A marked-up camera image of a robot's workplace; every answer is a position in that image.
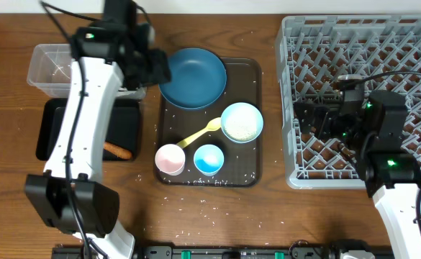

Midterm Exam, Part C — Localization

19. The pink cup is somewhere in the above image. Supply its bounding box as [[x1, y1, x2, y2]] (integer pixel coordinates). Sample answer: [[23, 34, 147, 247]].
[[155, 144, 186, 176]]

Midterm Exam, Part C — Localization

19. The dark blue plate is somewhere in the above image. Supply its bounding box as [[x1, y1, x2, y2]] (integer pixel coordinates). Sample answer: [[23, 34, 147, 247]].
[[159, 48, 227, 110]]

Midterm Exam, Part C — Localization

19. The black waste tray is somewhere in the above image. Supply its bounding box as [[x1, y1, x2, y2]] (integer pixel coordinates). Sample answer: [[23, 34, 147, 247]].
[[36, 99, 141, 161]]

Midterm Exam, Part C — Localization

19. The yellow plastic spoon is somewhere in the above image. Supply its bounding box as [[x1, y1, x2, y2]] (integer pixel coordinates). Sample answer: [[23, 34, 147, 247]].
[[177, 117, 221, 149]]

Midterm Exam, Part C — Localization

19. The blue cup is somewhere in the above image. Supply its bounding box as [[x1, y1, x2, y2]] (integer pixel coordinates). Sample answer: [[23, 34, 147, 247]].
[[193, 145, 225, 176]]

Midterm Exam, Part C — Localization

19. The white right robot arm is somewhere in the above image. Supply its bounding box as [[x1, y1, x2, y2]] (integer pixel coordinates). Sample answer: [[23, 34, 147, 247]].
[[293, 75, 421, 258]]

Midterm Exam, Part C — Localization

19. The light blue bowl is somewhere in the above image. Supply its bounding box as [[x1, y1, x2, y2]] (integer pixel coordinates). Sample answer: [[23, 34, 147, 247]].
[[220, 101, 264, 145]]

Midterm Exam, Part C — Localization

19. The dark brown serving tray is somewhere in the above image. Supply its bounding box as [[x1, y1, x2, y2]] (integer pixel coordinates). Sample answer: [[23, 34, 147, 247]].
[[155, 58, 262, 187]]

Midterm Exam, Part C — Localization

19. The grey dishwasher rack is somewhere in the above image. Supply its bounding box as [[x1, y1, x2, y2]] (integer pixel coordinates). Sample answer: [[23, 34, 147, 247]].
[[275, 14, 421, 189]]

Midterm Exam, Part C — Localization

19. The clear plastic waste bin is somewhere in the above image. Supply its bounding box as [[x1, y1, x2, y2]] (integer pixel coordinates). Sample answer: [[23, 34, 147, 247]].
[[27, 44, 125, 98]]

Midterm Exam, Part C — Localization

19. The white rice pile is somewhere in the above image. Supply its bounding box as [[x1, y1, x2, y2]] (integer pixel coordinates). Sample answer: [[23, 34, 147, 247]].
[[225, 106, 260, 141]]

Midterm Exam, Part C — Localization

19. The orange carrot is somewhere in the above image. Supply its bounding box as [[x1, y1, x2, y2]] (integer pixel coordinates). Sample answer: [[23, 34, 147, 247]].
[[104, 142, 133, 160]]

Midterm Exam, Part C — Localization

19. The black rail with green clips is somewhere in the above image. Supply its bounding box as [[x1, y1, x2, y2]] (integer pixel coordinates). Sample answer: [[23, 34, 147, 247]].
[[50, 240, 398, 259]]

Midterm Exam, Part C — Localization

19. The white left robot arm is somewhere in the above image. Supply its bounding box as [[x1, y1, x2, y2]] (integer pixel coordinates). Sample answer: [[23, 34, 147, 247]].
[[24, 0, 171, 258]]

